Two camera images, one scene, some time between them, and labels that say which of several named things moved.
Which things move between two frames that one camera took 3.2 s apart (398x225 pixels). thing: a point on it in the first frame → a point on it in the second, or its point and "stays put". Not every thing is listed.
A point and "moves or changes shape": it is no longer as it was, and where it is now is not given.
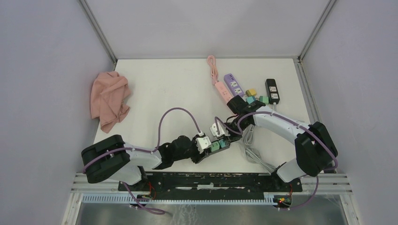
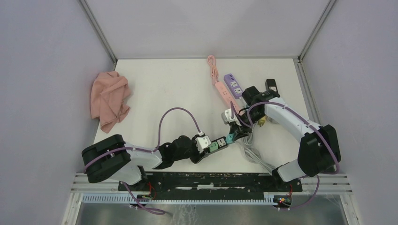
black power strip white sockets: x=272 y=91 stays put
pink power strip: x=223 y=91 stays put
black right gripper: x=233 y=137 stays put
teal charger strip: x=222 y=143 moves or changes shape
